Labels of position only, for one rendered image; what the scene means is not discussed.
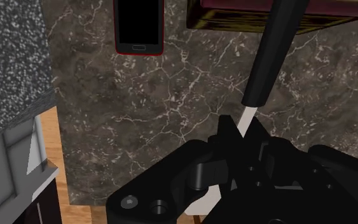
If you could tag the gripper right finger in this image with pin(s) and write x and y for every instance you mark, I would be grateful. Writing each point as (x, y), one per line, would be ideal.
(327, 180)

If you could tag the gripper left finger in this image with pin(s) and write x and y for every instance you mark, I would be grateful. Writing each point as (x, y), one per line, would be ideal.
(166, 186)

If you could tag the dark marble table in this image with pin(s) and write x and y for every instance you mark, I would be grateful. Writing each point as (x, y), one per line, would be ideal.
(141, 102)

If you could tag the black phone with red edge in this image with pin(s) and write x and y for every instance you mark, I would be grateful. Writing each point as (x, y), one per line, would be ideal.
(138, 24)

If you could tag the maroon and yellow box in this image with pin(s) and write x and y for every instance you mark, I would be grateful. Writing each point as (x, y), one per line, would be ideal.
(222, 21)

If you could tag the grey speckled counter cabinet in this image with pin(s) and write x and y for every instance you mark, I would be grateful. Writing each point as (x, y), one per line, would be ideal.
(8, 62)

